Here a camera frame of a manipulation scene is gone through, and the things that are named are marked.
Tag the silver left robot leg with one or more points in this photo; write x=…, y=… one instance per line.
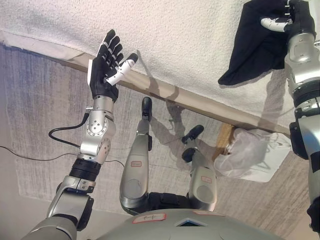
x=136, y=165

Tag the silver robot leg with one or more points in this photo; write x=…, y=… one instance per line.
x=136, y=165
x=203, y=180

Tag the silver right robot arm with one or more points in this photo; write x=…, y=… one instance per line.
x=305, y=75

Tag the beige bed frame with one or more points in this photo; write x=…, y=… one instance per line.
x=190, y=98

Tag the silver right robot leg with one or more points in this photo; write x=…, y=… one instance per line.
x=203, y=180

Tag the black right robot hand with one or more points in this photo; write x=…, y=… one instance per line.
x=300, y=15

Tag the white basket liner cloth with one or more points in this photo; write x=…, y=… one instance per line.
x=252, y=157

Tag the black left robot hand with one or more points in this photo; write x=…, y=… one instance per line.
x=102, y=72

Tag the wicker laundry basket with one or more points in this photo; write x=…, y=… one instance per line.
x=223, y=140

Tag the white terry blanket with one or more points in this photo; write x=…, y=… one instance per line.
x=175, y=37

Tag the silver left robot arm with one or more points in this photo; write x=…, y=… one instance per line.
x=95, y=140

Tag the black garment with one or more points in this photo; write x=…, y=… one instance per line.
x=252, y=45

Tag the robot legs and torso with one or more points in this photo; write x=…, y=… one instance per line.
x=45, y=112

